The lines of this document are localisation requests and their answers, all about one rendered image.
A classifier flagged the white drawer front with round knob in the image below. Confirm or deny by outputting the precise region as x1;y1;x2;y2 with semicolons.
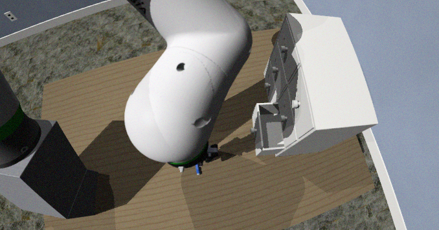
289;67;314;139
278;18;300;81

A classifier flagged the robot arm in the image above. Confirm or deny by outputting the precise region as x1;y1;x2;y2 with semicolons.
0;0;253;172

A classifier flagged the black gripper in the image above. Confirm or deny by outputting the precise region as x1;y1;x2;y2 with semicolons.
198;144;218;167

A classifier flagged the white chest of drawers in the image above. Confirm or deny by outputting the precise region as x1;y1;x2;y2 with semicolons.
264;13;378;157

